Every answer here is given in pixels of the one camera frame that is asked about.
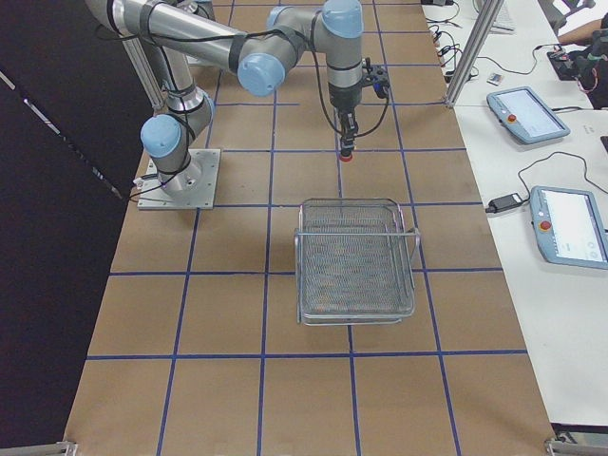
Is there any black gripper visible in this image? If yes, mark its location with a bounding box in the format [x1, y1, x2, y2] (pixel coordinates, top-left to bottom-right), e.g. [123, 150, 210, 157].
[329, 85, 362, 143]

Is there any black red push button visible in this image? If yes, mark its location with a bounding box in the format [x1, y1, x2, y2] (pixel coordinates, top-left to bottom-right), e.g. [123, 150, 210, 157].
[339, 133, 356, 162]

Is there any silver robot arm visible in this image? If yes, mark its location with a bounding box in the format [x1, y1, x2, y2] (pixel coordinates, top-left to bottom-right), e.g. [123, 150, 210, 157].
[86, 1, 364, 200]

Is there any person forearm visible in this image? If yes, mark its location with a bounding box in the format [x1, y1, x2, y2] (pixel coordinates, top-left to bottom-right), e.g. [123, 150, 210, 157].
[558, 19, 602, 47]

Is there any far teach pendant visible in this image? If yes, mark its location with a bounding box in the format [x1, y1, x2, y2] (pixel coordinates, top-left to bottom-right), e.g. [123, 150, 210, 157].
[485, 86, 571, 144]

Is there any teach pendant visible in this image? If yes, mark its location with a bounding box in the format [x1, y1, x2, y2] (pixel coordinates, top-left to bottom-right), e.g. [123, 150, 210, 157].
[485, 86, 571, 144]
[529, 186, 607, 270]

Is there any black power adapter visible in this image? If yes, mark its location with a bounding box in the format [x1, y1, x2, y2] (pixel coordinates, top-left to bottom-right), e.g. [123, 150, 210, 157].
[485, 193, 524, 214]

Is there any near teach pendant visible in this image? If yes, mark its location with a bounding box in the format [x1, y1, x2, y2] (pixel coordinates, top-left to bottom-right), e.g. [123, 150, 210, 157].
[529, 186, 607, 270]

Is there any silver wire mesh shelf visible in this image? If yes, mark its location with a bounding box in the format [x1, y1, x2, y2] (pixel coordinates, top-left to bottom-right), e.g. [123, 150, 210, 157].
[294, 199, 420, 326]

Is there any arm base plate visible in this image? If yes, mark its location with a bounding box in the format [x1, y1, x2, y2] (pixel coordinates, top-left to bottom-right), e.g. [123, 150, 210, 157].
[186, 55, 210, 67]
[137, 148, 221, 210]

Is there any aluminium frame post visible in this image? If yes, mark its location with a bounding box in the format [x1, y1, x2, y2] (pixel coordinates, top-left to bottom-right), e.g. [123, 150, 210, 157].
[445, 0, 504, 108]

